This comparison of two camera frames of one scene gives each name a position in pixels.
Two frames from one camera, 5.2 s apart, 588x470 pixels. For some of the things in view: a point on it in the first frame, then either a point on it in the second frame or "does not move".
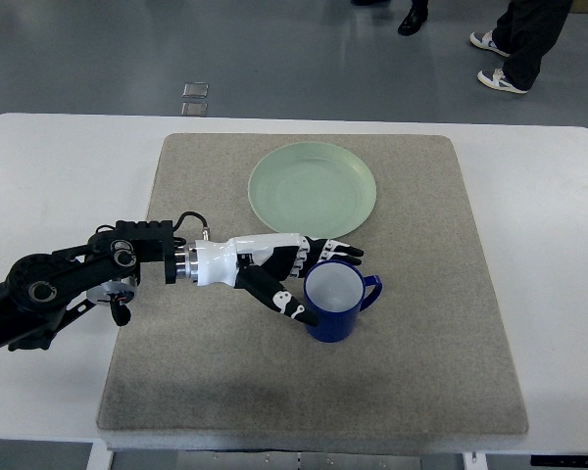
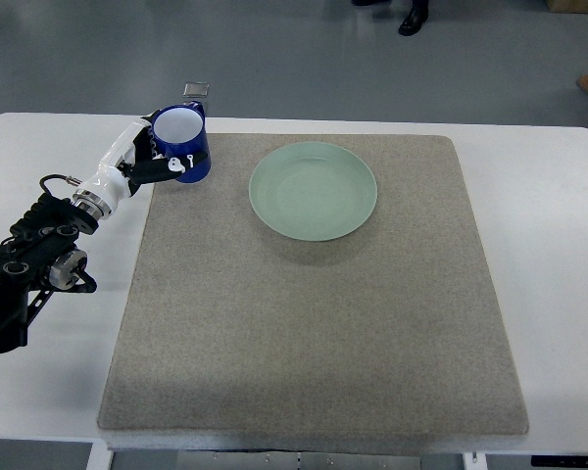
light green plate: [315, 189] does not move
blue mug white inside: [335, 292] → [179, 130]
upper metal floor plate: [197, 89] does not move
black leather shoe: [417, 14] does not move
